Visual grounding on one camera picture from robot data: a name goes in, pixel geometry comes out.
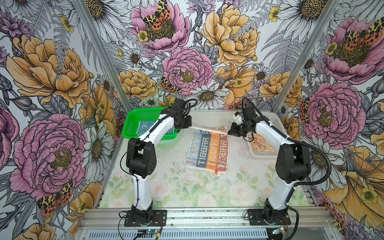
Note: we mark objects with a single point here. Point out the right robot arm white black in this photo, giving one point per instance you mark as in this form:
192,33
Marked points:
292,165

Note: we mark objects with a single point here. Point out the aluminium front rail frame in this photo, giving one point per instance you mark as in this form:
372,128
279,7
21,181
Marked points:
308,223

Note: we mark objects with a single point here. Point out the orange pink patterned towel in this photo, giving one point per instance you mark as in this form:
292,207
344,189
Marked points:
260,145

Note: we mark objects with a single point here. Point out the right aluminium corner post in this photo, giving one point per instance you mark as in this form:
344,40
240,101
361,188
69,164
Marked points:
325,18

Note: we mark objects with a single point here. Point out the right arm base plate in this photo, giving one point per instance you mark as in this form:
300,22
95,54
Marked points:
259,217

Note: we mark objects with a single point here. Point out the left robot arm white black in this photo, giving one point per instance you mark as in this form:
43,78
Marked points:
142,160

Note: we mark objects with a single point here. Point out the left aluminium corner post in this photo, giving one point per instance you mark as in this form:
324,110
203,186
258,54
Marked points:
95,37

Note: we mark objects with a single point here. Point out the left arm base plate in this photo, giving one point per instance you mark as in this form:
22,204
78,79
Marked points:
150,218

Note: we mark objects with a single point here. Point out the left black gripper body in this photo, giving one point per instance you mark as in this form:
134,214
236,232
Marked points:
184,122

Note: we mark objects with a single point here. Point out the striped rabbit text towel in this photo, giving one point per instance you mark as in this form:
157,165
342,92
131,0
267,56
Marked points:
209,150

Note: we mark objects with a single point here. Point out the green plastic basket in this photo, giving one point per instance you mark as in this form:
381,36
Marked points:
135,116

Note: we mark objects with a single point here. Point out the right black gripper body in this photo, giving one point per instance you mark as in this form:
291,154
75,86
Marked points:
241,129

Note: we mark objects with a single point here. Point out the aluminium corner post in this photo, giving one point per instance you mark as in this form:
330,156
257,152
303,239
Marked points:
325,18
95,37

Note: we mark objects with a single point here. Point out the white plastic basket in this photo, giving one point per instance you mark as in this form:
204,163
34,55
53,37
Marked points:
275,120

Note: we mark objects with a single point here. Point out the small green circuit board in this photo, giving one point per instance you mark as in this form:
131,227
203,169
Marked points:
277,231

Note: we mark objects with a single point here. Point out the blue bunny pattern towel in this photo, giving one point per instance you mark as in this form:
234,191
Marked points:
144,126

